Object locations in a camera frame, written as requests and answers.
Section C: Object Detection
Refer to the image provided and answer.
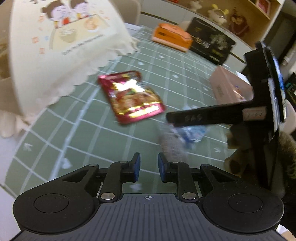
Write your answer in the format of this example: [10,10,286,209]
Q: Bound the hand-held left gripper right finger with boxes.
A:
[158,152,237,202]

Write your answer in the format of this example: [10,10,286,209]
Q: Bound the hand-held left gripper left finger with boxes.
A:
[62,152,141,203]

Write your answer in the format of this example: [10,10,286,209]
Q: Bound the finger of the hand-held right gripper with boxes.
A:
[166,103,253,127]

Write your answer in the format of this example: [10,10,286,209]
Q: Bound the blue candy clear packet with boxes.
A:
[159,122,209,163]

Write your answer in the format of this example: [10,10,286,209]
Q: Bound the pink cardboard box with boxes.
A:
[209,65,254,107]

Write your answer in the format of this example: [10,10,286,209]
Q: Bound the red shiny snack packet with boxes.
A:
[97,70,166,125]

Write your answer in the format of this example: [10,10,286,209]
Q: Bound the person's right hand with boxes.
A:
[223,123,261,178]

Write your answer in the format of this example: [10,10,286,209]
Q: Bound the green checked tablecloth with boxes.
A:
[0,23,262,201]

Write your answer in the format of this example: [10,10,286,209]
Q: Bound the brown decorative figure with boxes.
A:
[228,8,250,36]

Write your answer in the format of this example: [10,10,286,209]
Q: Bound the black tree print snack bag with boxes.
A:
[186,17,237,66]

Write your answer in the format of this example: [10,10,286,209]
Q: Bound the orange tissue pack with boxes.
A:
[151,23,194,53]

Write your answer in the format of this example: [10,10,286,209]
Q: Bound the white rabbit figurine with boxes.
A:
[206,3,230,25]

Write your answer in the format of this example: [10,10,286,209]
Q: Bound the beige dining chair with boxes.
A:
[110,0,142,25]

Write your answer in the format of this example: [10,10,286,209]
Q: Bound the cream cartoon print cloth bag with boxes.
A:
[0,0,140,138]

